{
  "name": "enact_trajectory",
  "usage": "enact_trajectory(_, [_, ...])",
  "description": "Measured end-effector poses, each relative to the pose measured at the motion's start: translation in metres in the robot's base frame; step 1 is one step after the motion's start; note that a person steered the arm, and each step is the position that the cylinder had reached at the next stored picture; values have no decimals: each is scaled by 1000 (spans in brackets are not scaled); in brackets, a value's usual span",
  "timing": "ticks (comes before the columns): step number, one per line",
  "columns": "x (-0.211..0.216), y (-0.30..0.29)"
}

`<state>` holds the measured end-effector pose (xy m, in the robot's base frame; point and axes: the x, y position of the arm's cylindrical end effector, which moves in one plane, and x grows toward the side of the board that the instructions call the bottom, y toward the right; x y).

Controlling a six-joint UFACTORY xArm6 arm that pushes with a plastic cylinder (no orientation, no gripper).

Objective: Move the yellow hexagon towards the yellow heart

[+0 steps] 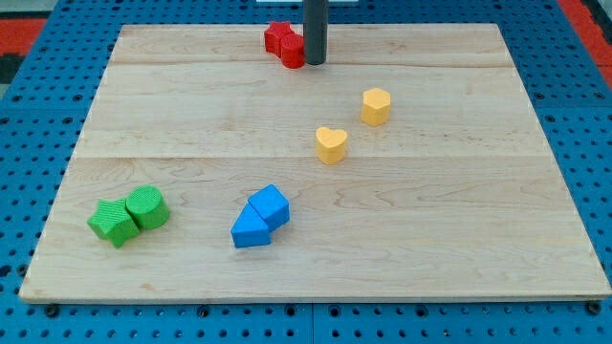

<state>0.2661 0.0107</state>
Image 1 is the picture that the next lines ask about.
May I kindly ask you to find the yellow heart block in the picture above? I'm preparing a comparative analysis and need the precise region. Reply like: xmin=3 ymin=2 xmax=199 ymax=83
xmin=316 ymin=126 xmax=348 ymax=164

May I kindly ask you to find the yellow hexagon block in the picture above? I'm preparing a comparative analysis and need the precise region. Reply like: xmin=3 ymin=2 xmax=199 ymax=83
xmin=361 ymin=88 xmax=391 ymax=126

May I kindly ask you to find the blue cube block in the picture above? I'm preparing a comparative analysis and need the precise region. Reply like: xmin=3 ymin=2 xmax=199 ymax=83
xmin=248 ymin=184 xmax=290 ymax=232

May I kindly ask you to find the blue triangle block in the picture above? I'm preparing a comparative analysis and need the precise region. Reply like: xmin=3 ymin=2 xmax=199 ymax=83
xmin=230 ymin=204 xmax=272 ymax=248

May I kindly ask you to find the wooden board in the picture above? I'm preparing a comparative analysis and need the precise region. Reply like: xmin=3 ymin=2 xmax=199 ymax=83
xmin=20 ymin=24 xmax=611 ymax=304

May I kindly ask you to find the red cylinder block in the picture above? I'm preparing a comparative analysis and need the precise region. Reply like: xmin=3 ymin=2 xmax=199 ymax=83
xmin=280 ymin=33 xmax=305 ymax=69

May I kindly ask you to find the red star block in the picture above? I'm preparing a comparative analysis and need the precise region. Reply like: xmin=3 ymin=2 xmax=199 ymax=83
xmin=263 ymin=21 xmax=294 ymax=58

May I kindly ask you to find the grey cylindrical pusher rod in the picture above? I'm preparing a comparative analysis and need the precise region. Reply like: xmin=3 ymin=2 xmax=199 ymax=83
xmin=303 ymin=0 xmax=329 ymax=65

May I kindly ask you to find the green cylinder block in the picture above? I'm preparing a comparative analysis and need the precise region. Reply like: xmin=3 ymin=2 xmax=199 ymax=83
xmin=126 ymin=185 xmax=170 ymax=229

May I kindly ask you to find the green star block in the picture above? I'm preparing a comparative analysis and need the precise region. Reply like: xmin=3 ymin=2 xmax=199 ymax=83
xmin=87 ymin=199 xmax=141 ymax=248

